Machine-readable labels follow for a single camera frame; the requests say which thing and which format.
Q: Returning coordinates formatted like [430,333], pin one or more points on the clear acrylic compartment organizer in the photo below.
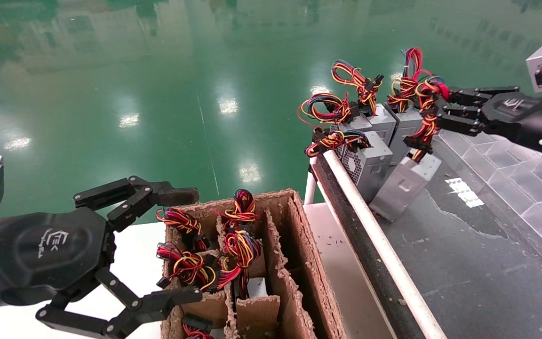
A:
[511,188]

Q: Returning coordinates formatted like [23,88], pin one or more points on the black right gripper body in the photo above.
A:
[511,110]

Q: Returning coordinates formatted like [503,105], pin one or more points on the white paper label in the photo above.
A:
[464,193]

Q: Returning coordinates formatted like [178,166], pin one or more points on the brown cardboard divider box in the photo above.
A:
[299,245]

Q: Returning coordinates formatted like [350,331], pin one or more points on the white pipe post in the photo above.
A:
[310,188]

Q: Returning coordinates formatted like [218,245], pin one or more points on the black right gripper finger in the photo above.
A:
[473,96]
[459,121]

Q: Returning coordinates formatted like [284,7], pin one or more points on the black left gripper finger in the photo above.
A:
[153,303]
[134,197]

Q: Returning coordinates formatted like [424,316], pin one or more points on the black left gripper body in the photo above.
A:
[54,245]

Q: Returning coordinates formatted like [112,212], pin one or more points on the long white pipe rail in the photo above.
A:
[384,245]

